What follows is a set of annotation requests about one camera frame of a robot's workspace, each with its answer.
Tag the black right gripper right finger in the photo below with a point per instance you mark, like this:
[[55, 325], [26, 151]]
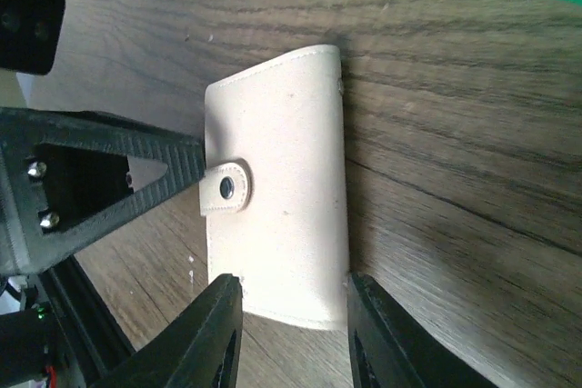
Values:
[[389, 348]]

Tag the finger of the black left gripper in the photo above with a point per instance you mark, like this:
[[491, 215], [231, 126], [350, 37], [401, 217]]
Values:
[[70, 178]]

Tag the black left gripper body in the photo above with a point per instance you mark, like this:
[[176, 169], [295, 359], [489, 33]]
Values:
[[63, 334]]

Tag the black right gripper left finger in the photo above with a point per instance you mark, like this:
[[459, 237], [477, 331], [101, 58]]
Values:
[[200, 348]]

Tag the beige leather card holder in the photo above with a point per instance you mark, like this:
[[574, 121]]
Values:
[[274, 190]]

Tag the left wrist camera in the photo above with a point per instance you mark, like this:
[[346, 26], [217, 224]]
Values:
[[30, 31]]

